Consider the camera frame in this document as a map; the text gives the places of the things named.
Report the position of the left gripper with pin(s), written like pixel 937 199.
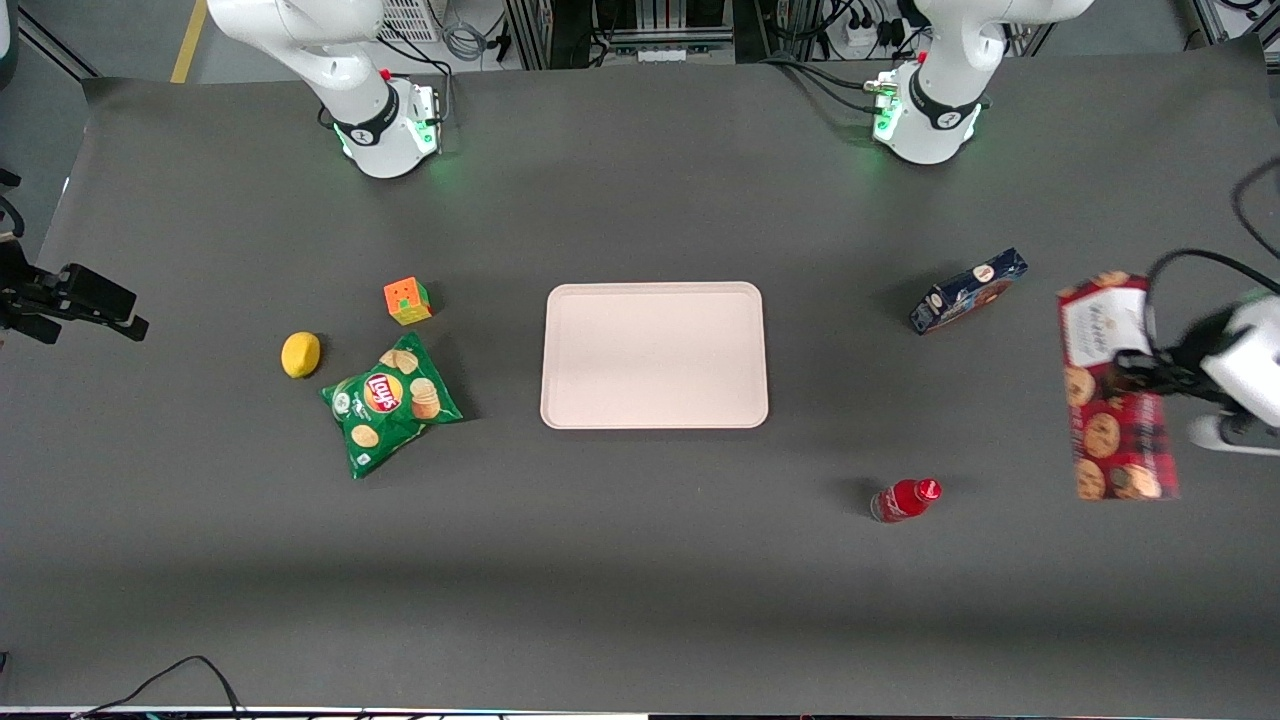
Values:
pixel 1187 361

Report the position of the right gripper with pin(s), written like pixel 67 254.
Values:
pixel 22 298

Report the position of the red tartan cookie box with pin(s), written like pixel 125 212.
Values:
pixel 1110 440

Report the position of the dark blue cookie box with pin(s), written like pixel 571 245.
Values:
pixel 965 292

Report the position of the white vented box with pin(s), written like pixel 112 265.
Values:
pixel 412 18

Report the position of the pale pink plastic tray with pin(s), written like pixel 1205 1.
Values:
pixel 650 355

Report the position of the yellow lemon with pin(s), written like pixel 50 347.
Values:
pixel 300 355

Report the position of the green chips bag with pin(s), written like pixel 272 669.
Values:
pixel 385 395

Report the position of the orange and green puzzle cube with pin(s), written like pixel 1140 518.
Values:
pixel 407 300

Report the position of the red soda bottle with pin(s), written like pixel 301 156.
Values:
pixel 900 500

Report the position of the white power strip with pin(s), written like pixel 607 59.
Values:
pixel 868 32

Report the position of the dark grey table cover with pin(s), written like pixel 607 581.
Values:
pixel 640 560

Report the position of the aluminium frame rack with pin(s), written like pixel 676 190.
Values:
pixel 640 25

